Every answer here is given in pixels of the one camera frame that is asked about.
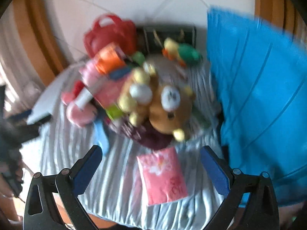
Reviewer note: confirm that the brown bear plush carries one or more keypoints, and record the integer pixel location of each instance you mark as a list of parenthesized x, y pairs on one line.
[(167, 106)]

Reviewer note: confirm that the striped grey cloth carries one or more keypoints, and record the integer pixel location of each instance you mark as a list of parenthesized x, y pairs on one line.
[(115, 191)]

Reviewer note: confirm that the red bear-face plastic case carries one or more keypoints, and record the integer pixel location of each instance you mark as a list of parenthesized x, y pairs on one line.
[(109, 28)]

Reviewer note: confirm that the light blue plastic hand mirror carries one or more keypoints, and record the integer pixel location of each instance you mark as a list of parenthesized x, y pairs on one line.
[(101, 136)]

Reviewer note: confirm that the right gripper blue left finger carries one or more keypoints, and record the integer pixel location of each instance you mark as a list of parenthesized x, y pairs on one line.
[(84, 169)]

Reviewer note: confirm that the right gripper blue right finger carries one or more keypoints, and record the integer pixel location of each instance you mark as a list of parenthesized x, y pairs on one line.
[(217, 170)]

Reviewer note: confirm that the dark red knit hat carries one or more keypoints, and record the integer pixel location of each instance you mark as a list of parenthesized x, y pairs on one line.
[(146, 135)]

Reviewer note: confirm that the yellow green duck plush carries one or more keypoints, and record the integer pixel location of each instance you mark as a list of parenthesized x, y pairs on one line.
[(185, 54)]

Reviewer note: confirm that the green frog plush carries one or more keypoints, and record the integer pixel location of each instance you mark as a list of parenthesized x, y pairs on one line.
[(138, 57)]

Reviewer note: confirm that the pink pig plush orange dress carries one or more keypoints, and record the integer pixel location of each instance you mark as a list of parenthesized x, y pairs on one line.
[(80, 109)]

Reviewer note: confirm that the blue plastic storage crate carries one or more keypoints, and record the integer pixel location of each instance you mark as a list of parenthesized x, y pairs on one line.
[(259, 77)]

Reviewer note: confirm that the pink sanitary pad package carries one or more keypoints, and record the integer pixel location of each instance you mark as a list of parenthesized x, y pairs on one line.
[(162, 177)]

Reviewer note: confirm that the dark green framed box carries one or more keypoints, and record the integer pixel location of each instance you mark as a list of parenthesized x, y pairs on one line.
[(150, 38)]

